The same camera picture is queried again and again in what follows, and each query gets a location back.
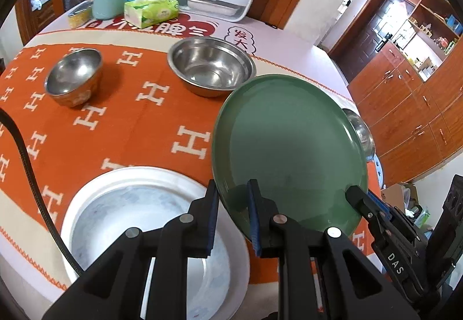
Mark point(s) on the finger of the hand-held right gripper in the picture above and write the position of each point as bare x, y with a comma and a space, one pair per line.
384, 208
363, 204

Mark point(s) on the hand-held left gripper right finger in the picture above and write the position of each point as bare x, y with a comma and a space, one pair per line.
254, 222

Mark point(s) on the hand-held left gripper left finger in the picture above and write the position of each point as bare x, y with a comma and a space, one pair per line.
213, 222

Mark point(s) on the steel bowl with pink outside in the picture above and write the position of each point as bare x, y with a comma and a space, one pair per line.
361, 132

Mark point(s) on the large white plate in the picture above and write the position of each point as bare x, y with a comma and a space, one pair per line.
144, 177

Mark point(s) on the green plate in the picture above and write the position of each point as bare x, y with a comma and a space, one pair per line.
289, 146

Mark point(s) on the white floral shallow plate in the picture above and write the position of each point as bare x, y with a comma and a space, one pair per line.
126, 226

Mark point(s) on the large steel bowl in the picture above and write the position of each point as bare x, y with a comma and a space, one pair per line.
211, 63

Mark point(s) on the small steel bowl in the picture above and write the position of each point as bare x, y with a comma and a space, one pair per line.
72, 74

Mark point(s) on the cardboard box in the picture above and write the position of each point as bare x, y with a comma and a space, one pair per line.
394, 197

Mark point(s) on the blue plastic stool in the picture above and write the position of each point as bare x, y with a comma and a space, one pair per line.
378, 172

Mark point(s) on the orange patterned table runner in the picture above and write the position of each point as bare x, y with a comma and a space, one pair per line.
119, 117

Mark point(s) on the dark entrance door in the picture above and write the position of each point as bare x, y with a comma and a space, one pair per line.
372, 27

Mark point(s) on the green tissue pack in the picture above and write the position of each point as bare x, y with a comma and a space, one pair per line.
152, 11

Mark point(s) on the wooden wall cabinet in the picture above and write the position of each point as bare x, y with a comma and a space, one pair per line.
398, 106

